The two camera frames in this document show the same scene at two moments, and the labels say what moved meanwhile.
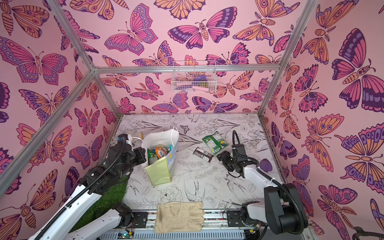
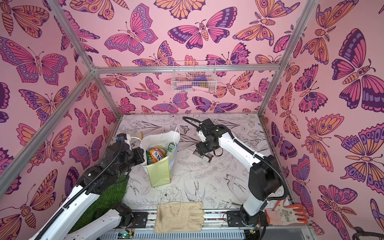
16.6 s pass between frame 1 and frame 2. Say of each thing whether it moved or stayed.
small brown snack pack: stayed
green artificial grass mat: stayed
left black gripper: stayed
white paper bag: stayed
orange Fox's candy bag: moved
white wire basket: stayed
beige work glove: stayed
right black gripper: moved
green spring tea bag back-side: moved
